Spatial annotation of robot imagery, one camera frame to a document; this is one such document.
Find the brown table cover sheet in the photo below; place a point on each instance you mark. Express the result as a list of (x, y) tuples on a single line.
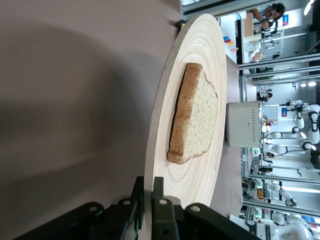
[(62, 100)]

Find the seated person with headset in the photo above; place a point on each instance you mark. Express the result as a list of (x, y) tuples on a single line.
[(270, 13)]

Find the white humanoid robot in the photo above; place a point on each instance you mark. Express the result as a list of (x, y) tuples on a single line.
[(298, 120)]

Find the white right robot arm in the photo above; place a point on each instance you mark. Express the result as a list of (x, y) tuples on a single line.
[(287, 230)]

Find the brown toast slice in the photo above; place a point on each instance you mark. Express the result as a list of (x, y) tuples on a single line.
[(197, 120)]

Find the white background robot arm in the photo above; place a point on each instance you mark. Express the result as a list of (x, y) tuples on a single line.
[(285, 193)]

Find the round wooden plate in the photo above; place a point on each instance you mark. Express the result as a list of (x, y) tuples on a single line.
[(200, 45)]

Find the cream and chrome toaster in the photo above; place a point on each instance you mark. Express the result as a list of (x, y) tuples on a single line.
[(242, 125)]

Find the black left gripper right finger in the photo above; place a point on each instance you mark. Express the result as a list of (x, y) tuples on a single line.
[(170, 222)]

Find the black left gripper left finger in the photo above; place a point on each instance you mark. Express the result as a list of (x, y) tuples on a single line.
[(100, 225)]

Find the white desk with coloured items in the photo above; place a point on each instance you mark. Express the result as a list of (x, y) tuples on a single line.
[(228, 30)]

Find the aluminium cell frame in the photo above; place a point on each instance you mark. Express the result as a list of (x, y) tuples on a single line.
[(275, 61)]

